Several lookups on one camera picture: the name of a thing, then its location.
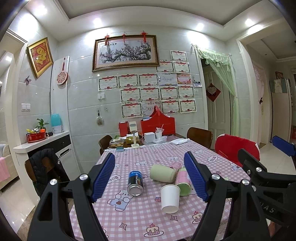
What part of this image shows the pale green lying cup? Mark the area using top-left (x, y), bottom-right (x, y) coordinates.
top-left (149, 164), bottom-right (177, 183)

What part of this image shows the gold framed red calligraphy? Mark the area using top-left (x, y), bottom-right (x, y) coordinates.
top-left (27, 37), bottom-right (54, 78)

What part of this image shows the wall brush hanging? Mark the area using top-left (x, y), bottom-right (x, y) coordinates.
top-left (96, 110), bottom-right (104, 126)

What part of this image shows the white desk lamp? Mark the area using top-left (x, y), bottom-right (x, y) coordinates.
top-left (129, 121), bottom-right (139, 148)

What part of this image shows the red chair cover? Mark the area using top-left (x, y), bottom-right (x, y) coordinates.
top-left (215, 133), bottom-right (260, 167)

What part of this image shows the red round wall ornament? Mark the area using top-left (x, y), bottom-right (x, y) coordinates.
top-left (56, 58), bottom-right (68, 85)

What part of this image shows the white side counter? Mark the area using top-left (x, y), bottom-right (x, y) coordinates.
top-left (13, 132), bottom-right (81, 206)

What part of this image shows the brown wooden chair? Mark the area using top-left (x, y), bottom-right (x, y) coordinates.
top-left (98, 135), bottom-right (112, 155)
top-left (187, 127), bottom-right (213, 149)

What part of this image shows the green door curtain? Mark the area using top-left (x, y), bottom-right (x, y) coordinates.
top-left (194, 45), bottom-right (239, 136)

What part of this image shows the white plastic bag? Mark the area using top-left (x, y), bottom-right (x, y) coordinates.
top-left (170, 138), bottom-right (190, 145)

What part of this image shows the red gift bag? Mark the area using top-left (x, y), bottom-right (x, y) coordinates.
top-left (140, 106), bottom-right (176, 136)

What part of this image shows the red fruit tray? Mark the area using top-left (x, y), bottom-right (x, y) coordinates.
top-left (26, 132), bottom-right (47, 143)

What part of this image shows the plastic cup with straw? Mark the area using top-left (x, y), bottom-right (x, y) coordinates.
top-left (155, 126), bottom-right (164, 139)

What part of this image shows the small pink cup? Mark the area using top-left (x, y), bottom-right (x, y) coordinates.
top-left (170, 162), bottom-right (182, 172)

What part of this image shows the white door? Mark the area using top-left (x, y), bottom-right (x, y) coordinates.
top-left (203, 65), bottom-right (231, 149)

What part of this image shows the plum blossom framed painting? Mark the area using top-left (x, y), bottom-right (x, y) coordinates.
top-left (92, 32), bottom-right (159, 72)

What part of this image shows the brown wooden chair right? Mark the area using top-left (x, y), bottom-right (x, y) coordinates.
top-left (187, 127), bottom-right (213, 149)

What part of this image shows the pink checkered tablecloth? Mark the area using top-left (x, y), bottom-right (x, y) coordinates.
top-left (93, 141), bottom-right (247, 240)

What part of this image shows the brown wooden chair left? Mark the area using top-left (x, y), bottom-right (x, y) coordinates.
top-left (98, 135), bottom-right (112, 155)

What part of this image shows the small red bag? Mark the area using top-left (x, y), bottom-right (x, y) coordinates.
top-left (118, 121), bottom-right (129, 137)

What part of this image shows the food container with snacks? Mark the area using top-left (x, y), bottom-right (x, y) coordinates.
top-left (109, 138), bottom-right (125, 149)

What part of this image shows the light blue humidifier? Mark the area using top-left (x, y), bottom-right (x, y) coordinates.
top-left (51, 113), bottom-right (62, 133)

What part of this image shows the chair with black jacket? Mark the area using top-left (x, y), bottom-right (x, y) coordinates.
top-left (25, 149), bottom-right (70, 197)

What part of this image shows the white paper cup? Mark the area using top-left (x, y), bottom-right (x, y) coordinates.
top-left (161, 184), bottom-right (181, 214)

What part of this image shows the red diamond door sign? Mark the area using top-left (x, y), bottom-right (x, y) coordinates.
top-left (206, 83), bottom-right (221, 102)

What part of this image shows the small potted plant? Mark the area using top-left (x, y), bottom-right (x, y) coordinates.
top-left (36, 118), bottom-right (49, 130)

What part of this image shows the blue metal can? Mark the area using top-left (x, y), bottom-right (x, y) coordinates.
top-left (127, 171), bottom-right (144, 196)

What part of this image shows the white box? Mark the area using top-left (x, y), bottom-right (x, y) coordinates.
top-left (144, 132), bottom-right (156, 143)

